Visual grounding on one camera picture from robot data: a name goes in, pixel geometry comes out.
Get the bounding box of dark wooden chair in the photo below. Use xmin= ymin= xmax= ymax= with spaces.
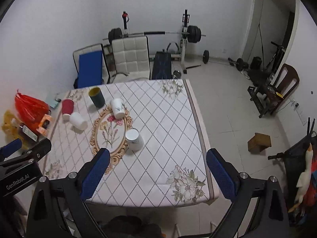
xmin=247 ymin=63 xmax=300 ymax=118

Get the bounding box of black weight bench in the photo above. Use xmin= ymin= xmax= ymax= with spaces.
xmin=151 ymin=52 xmax=172 ymax=80

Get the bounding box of white quilted leather chair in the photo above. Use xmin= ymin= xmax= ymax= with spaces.
xmin=110 ymin=36 xmax=151 ymax=83

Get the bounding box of black folding cart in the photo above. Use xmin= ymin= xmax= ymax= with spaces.
xmin=268 ymin=118 xmax=316 ymax=225

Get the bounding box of floral grid tablecloth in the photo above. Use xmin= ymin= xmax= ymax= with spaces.
xmin=43 ymin=80 xmax=219 ymax=207

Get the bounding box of red plastic bag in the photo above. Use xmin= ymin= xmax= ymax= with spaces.
xmin=14 ymin=90 xmax=49 ymax=132

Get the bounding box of black dumbbell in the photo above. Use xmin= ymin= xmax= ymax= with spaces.
xmin=228 ymin=58 xmax=249 ymax=71

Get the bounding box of white bamboo print paper cup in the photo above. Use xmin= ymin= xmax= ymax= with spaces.
xmin=125 ymin=128 xmax=144 ymax=152

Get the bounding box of white barbell rack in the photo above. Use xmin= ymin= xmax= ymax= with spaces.
xmin=171 ymin=9 xmax=190 ymax=74

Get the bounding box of plain white paper cup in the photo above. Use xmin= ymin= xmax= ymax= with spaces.
xmin=69 ymin=112 xmax=88 ymax=131

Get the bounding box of dark green cup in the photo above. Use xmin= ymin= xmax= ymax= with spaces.
xmin=89 ymin=87 xmax=105 ymax=108

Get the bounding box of white duck plush toy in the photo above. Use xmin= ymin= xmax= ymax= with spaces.
xmin=288 ymin=143 xmax=313 ymax=213

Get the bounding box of barbell with black plates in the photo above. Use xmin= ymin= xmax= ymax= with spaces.
xmin=103 ymin=25 xmax=206 ymax=44

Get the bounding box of red paper cup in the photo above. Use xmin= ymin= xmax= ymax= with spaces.
xmin=62 ymin=99 xmax=74 ymax=121

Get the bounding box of small wooden stool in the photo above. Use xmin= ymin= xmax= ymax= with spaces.
xmin=247 ymin=133 xmax=271 ymax=154

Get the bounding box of orange snack packet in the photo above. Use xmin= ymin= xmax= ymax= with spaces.
xmin=36 ymin=114 xmax=52 ymax=136

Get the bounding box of white cushion panel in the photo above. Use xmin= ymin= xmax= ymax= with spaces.
xmin=73 ymin=44 xmax=110 ymax=84

